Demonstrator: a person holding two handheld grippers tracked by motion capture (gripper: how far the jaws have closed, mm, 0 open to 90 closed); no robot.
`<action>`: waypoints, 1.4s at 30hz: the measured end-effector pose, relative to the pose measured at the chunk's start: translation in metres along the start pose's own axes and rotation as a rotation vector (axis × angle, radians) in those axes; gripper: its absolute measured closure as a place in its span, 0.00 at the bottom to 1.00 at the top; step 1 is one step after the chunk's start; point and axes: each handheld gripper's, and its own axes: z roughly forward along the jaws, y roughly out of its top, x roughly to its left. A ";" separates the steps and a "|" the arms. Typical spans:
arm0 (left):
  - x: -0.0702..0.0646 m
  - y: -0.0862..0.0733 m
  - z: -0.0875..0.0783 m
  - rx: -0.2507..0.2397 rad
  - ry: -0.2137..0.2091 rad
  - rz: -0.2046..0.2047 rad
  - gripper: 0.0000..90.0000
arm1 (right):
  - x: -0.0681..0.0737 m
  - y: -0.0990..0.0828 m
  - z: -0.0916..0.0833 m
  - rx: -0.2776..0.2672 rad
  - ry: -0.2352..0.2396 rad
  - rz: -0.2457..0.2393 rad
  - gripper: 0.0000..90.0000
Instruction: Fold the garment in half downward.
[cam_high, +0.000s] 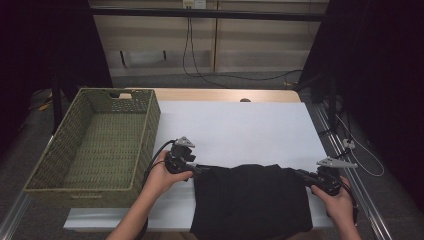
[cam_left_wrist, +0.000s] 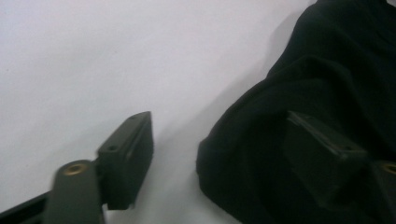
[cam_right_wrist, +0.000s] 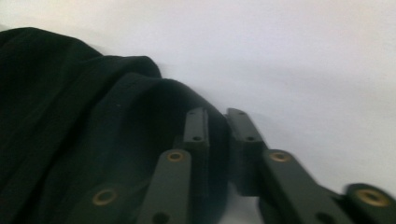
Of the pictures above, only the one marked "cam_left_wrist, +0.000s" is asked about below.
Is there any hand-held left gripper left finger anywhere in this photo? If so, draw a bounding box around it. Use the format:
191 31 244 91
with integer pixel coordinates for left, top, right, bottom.
96 110 155 211

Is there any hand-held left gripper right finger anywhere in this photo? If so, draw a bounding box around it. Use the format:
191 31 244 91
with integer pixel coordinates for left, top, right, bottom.
283 110 370 209

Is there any black garment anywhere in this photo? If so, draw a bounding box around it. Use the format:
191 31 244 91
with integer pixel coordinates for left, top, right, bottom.
195 0 396 224

